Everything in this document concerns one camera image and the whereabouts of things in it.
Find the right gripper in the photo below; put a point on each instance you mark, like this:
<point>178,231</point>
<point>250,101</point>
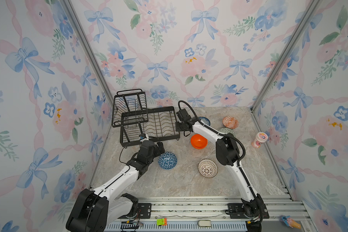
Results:
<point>177,127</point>

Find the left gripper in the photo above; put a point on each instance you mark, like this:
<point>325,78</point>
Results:
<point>157,152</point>

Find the blue triangle pattern bowl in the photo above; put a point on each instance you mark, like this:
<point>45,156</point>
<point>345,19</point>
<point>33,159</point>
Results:
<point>167,160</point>

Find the black wire dish rack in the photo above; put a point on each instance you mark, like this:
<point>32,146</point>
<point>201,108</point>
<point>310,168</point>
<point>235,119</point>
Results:
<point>132,115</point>

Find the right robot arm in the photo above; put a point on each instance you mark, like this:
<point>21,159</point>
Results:
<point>229,153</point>

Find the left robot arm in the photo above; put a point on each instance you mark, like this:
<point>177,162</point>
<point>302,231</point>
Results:
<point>95,209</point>

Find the blue floral bowl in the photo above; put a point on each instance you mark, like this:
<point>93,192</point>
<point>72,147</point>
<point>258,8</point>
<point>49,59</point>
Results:
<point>205,121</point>

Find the orange plastic bowl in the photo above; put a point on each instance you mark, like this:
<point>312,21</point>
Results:
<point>198,141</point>

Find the green patterned bowl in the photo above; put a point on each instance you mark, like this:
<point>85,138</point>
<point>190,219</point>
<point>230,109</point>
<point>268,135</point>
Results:
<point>227,131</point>

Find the red patterned bowl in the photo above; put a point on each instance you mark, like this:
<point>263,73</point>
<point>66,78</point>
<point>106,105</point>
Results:
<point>230,122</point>

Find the white brown lattice bowl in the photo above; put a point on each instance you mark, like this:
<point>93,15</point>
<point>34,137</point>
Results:
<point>207,168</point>

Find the green orange small block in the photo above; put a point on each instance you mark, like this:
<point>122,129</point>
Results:
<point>161,222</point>

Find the pink yogurt cup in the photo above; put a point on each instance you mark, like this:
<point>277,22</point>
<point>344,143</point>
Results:
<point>260,138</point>

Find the white small eraser block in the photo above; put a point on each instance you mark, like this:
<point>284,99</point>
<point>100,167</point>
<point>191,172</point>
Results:
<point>204,223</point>

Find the ice cream cone toy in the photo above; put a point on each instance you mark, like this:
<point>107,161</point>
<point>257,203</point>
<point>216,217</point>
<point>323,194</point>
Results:
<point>290,222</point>

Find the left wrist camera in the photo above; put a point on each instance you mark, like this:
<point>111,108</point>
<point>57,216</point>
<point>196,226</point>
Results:
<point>143,137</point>

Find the aluminium front rail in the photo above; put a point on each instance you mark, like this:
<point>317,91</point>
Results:
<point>183,214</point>

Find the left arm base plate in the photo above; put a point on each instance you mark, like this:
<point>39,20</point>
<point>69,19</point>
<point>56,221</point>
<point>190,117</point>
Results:
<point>140,211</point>

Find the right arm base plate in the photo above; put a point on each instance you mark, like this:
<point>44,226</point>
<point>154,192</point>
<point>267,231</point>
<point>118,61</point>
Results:
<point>242,211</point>

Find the aluminium corner post left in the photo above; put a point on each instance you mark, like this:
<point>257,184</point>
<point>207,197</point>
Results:
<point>75,22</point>

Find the aluminium corner post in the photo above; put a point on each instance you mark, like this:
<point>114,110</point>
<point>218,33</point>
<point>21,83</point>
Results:
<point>75,22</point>
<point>290,45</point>

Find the aluminium corner post right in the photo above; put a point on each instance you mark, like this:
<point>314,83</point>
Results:
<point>290,45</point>

